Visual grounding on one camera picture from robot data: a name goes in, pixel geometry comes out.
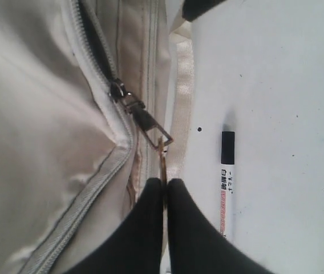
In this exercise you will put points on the white marker with black cap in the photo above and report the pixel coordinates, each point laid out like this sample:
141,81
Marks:
227,184

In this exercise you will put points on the beige fabric duffel bag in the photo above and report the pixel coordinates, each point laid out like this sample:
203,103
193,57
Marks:
86,90

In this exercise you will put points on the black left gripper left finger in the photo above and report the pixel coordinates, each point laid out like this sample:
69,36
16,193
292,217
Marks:
136,245

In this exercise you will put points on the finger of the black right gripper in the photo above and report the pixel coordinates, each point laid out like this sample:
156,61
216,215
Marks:
192,9

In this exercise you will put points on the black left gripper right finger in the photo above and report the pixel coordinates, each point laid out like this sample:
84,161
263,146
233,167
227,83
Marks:
195,246

